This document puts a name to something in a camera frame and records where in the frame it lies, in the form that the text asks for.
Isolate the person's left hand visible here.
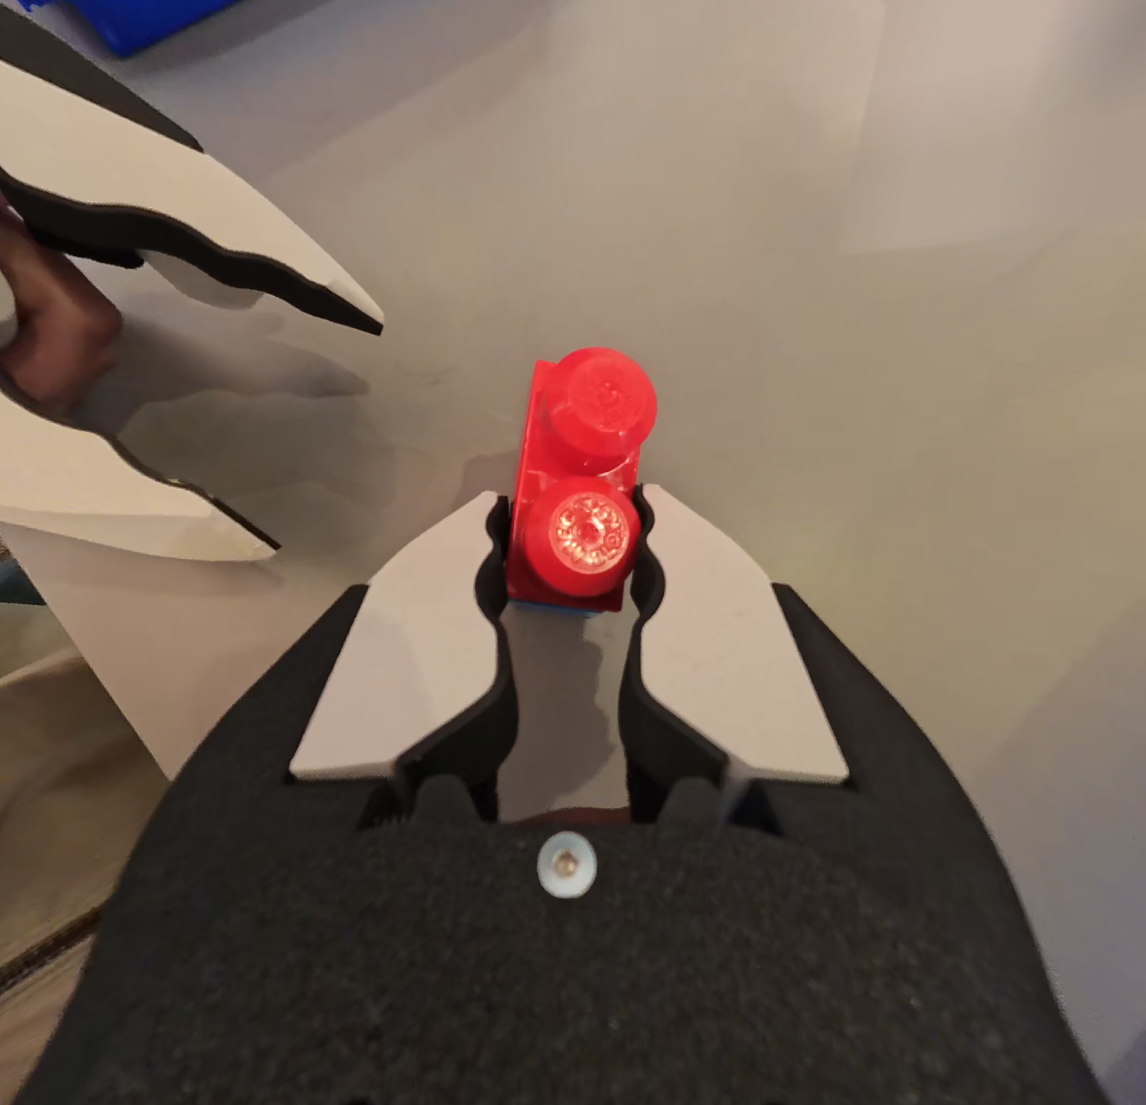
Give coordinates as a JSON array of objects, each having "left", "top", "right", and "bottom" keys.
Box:
[{"left": 0, "top": 200, "right": 124, "bottom": 419}]

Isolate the red two-stud block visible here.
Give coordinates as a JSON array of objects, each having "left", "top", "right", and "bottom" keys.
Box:
[{"left": 505, "top": 346, "right": 659, "bottom": 612}]

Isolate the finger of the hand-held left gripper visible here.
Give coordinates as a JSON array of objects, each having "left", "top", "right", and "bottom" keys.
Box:
[
  {"left": 0, "top": 58, "right": 387, "bottom": 336},
  {"left": 0, "top": 387, "right": 283, "bottom": 563}
]

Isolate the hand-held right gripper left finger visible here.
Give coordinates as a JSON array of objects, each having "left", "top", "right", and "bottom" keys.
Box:
[{"left": 288, "top": 490, "right": 521, "bottom": 824}]

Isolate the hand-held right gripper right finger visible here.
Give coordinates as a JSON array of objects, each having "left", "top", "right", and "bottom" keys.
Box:
[{"left": 618, "top": 484, "right": 850, "bottom": 824}]

